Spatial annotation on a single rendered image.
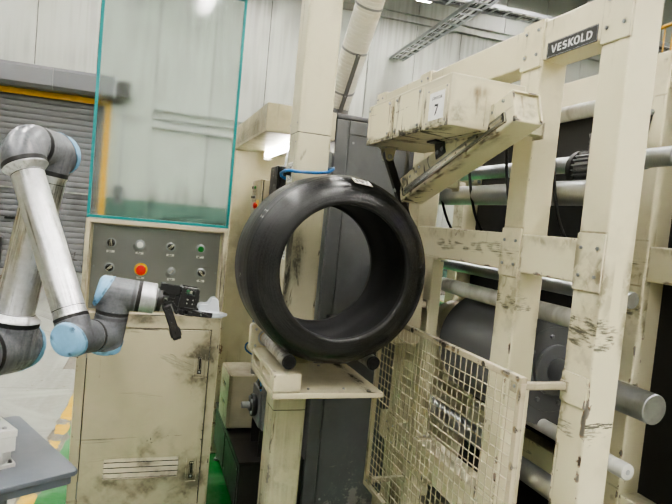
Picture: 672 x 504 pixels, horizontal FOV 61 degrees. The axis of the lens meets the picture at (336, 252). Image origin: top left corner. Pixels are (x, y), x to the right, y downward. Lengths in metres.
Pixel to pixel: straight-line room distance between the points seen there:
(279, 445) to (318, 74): 1.38
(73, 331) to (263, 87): 10.08
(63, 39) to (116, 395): 9.58
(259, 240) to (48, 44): 10.13
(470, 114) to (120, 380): 1.67
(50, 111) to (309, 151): 9.48
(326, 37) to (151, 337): 1.35
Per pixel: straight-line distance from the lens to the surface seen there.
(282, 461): 2.30
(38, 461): 1.88
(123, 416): 2.54
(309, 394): 1.83
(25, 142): 1.77
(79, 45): 11.56
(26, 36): 11.72
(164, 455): 2.60
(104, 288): 1.73
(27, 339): 1.94
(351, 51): 2.66
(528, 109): 1.67
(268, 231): 1.68
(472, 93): 1.70
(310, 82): 2.16
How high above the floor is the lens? 1.34
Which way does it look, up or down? 3 degrees down
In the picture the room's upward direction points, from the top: 5 degrees clockwise
